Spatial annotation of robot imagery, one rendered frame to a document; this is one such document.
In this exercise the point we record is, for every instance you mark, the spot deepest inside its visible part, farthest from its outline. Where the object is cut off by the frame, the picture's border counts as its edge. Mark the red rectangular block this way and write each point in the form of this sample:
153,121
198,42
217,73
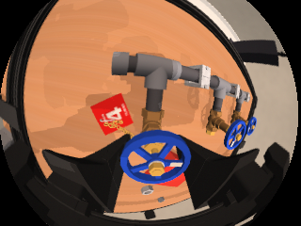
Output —
177,181

